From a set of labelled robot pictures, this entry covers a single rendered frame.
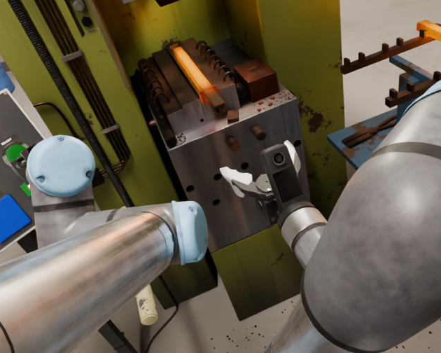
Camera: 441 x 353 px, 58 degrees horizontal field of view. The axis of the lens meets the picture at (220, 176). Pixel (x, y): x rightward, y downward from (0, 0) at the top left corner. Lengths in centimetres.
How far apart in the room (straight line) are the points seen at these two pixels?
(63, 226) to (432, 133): 41
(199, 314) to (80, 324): 153
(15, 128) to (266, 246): 89
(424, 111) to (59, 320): 30
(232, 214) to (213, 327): 64
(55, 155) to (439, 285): 41
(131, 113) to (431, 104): 95
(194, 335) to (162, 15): 124
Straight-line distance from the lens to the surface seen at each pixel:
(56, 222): 52
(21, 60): 114
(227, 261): 141
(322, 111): 145
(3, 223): 95
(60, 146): 50
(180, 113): 107
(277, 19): 124
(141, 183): 134
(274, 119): 111
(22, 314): 25
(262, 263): 149
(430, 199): 28
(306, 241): 62
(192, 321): 179
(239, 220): 129
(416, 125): 34
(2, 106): 98
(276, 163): 67
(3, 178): 96
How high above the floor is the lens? 150
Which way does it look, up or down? 40 degrees down
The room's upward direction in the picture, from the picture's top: 18 degrees counter-clockwise
